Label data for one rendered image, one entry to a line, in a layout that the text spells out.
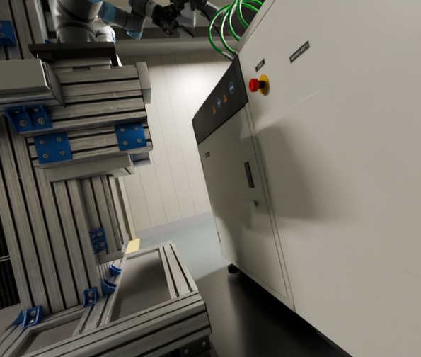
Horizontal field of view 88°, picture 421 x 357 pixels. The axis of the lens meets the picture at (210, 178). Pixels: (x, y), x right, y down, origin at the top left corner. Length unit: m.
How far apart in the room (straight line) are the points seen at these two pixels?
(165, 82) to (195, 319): 2.96
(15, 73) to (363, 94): 0.74
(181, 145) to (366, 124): 2.71
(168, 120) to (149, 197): 1.05
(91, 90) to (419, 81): 0.76
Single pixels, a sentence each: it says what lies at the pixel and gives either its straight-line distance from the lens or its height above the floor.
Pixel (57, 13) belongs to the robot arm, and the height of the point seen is 1.17.
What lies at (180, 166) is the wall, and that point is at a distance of 3.00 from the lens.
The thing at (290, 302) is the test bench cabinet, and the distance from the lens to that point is 0.90.
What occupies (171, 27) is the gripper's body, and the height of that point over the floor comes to 1.34.
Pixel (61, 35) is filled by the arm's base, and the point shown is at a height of 1.10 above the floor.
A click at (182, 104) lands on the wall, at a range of 3.21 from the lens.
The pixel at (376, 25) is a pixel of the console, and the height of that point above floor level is 0.75.
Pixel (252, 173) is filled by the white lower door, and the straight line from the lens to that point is 0.81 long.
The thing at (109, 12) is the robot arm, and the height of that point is 1.42.
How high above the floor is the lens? 0.57
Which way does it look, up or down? level
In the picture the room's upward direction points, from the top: 13 degrees counter-clockwise
